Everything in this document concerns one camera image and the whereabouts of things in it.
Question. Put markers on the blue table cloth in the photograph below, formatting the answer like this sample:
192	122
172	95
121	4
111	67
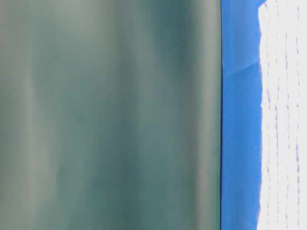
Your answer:
241	115

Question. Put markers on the white blue-striped towel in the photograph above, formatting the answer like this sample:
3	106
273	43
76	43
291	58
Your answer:
283	62

